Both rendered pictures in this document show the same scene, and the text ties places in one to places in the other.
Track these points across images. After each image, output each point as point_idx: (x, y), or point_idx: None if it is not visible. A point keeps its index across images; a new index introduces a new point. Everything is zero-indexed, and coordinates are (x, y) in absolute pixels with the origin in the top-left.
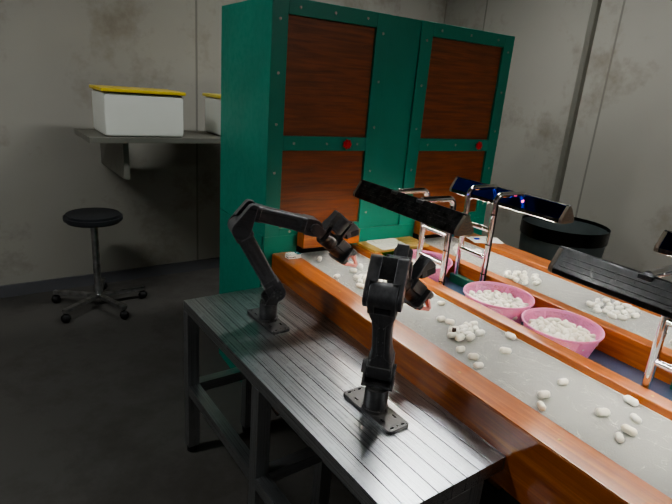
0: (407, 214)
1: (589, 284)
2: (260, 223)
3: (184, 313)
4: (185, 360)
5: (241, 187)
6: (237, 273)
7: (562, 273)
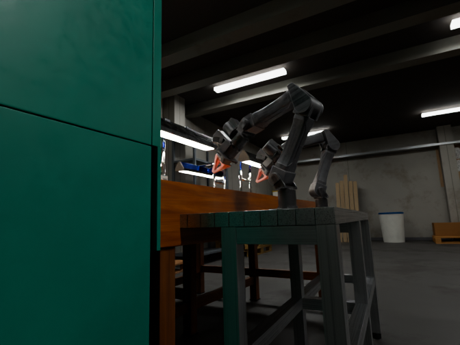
0: (189, 137)
1: (257, 161)
2: (147, 124)
3: (337, 228)
4: (346, 323)
5: (60, 37)
6: (25, 274)
7: (252, 159)
